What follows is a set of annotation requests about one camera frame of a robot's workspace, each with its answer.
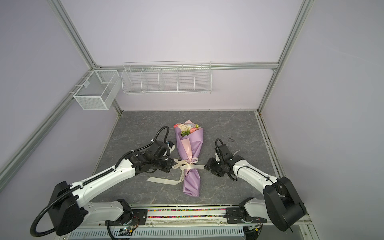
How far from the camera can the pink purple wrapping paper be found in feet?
2.58

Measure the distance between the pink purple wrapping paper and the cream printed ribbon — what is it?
13 millimetres

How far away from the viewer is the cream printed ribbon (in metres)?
0.86
